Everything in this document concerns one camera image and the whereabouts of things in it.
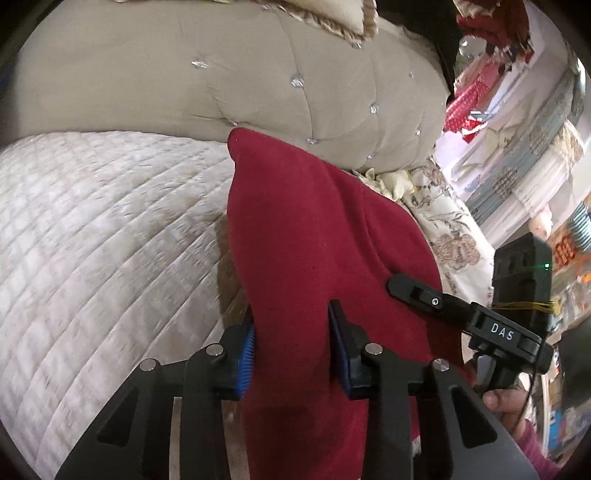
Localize dark red sweater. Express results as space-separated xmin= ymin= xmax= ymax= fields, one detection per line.
xmin=228 ymin=128 xmax=464 ymax=479

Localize pink red hanging clothes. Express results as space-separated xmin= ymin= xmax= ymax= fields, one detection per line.
xmin=443 ymin=0 xmax=535 ymax=143

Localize right hand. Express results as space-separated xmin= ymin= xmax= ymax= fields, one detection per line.
xmin=482 ymin=388 xmax=529 ymax=440

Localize cream floral bedsheet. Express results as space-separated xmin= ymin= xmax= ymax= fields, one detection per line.
xmin=353 ymin=158 xmax=495 ymax=306

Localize striped folded linens stack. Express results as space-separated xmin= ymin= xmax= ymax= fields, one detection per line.
xmin=435 ymin=29 xmax=586 ymax=246

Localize white quilted bedspread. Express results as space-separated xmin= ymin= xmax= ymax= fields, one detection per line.
xmin=1 ymin=131 xmax=246 ymax=479

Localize beige gold-fringed pillow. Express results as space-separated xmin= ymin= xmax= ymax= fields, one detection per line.
xmin=259 ymin=0 xmax=379 ymax=43

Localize beige tufted headboard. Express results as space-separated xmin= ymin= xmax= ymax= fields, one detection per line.
xmin=1 ymin=1 xmax=450 ymax=172

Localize black cable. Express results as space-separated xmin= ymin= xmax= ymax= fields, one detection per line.
xmin=510 ymin=336 xmax=551 ymax=434

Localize black camera box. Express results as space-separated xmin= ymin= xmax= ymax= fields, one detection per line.
xmin=492 ymin=233 xmax=552 ymax=339

